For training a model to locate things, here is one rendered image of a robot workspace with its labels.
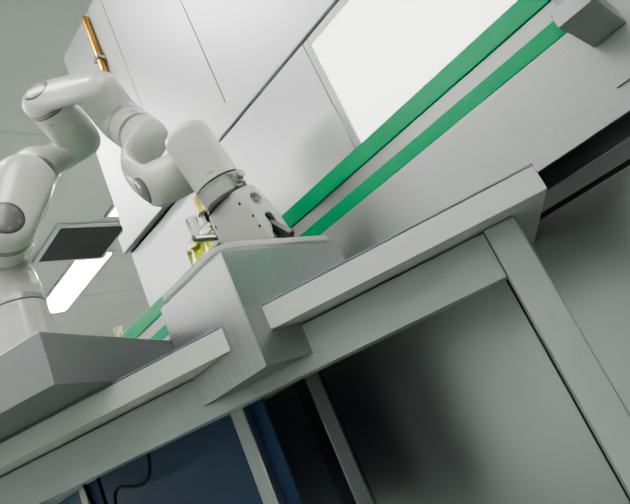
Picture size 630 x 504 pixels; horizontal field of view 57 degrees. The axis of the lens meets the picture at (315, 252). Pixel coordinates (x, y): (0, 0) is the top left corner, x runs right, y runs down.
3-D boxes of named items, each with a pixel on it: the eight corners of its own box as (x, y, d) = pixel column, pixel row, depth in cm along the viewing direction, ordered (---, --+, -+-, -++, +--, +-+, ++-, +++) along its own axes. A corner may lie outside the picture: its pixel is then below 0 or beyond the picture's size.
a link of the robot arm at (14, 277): (43, 318, 104) (20, 243, 109) (53, 284, 94) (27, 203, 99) (-17, 331, 98) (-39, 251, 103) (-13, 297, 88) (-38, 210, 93)
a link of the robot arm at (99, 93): (103, 192, 108) (50, 135, 96) (60, 151, 121) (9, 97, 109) (168, 136, 111) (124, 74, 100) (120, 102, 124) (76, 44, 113)
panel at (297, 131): (573, 17, 88) (467, -134, 98) (565, 13, 85) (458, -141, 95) (251, 285, 144) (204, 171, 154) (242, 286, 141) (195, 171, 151)
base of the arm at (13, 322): (21, 382, 82) (-6, 287, 87) (-38, 420, 85) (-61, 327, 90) (100, 376, 96) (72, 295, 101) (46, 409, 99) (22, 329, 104)
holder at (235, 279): (379, 283, 90) (358, 239, 92) (242, 307, 70) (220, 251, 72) (312, 327, 101) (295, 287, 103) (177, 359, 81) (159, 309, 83)
